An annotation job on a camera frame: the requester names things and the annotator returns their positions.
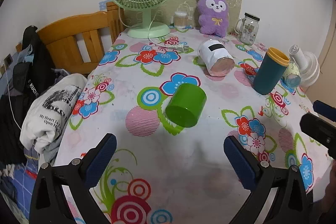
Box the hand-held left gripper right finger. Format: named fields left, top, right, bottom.
left=223, top=135, right=314, bottom=224

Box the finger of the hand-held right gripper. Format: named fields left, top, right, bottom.
left=300, top=113, right=336, bottom=159
left=313, top=100, right=336, bottom=118

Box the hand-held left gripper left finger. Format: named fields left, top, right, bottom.
left=31, top=133, right=117, bottom=224

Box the green plastic cup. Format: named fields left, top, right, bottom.
left=165, top=83, right=207, bottom=128

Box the small white fan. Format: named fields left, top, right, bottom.
left=289, top=44, right=321, bottom=87

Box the small speckled bottle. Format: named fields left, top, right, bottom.
left=282, top=62, right=301, bottom=88

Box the floral tablecloth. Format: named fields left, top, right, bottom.
left=54, top=26, right=331, bottom=224

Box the teal tumbler with yellow lid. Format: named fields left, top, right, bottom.
left=252, top=47, right=290, bottom=95

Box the white printed shirt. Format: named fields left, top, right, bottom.
left=20, top=73, right=88, bottom=153

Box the blue plaid bedding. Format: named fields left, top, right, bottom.
left=0, top=151, right=53, bottom=224

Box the white wrapped canister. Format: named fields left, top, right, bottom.
left=197, top=39, right=236, bottom=77

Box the glass jar mug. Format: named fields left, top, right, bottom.
left=234, top=12, right=261, bottom=45

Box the black jacket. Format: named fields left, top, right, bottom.
left=0, top=25, right=57, bottom=161

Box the purple plush toy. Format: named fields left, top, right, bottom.
left=196, top=0, right=230, bottom=38

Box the cotton swab container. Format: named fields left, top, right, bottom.
left=174, top=11, right=188, bottom=29

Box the blue paper sheet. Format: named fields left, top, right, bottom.
left=98, top=0, right=111, bottom=13

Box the thin white cable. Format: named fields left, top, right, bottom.
left=0, top=63, right=23, bottom=130

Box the white fan power cable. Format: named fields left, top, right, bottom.
left=118, top=6, right=195, bottom=54

